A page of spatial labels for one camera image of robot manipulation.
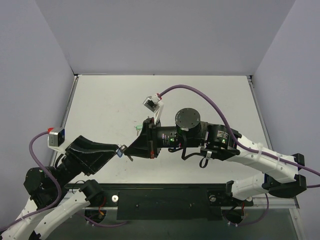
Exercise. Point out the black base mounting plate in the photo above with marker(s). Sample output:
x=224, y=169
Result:
x=168, y=201

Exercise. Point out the blue key tag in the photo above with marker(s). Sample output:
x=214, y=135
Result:
x=120, y=152

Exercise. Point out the green key tag with key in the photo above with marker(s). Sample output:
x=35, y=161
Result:
x=138, y=128

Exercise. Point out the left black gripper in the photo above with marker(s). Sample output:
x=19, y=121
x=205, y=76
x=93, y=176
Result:
x=74, y=155

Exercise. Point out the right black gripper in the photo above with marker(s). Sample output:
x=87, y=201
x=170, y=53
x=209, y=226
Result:
x=153, y=137

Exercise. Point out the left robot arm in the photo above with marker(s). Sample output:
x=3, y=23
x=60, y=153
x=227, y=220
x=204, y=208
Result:
x=46, y=186

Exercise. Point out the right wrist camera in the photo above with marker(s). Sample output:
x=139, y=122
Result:
x=155, y=104

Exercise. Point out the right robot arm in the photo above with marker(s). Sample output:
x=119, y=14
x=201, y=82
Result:
x=278, y=174

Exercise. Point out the silver key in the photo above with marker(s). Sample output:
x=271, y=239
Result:
x=124, y=147

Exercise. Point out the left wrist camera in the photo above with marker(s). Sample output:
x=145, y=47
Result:
x=56, y=138

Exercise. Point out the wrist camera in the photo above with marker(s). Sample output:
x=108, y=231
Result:
x=155, y=104
x=56, y=138

